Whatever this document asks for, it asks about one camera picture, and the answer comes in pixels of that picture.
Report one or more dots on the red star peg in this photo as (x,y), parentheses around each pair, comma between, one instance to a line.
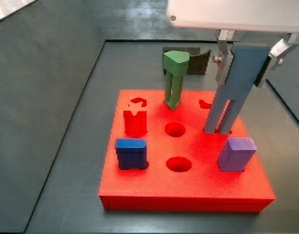
(136,123)

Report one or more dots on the red shape-sorting board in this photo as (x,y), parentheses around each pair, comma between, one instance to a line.
(184,179)

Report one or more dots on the dark blue peg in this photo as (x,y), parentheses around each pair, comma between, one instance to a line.
(132,151)

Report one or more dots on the purple rectangular peg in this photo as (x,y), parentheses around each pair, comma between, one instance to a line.
(236,154)

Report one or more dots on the green triangular peg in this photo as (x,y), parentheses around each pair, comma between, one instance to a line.
(176,64)

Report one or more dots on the black curved holder stand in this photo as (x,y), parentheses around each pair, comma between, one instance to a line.
(198,59)

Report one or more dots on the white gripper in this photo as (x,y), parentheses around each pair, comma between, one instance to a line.
(244,15)

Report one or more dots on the light blue double-square block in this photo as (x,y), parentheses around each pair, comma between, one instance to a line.
(233,92)

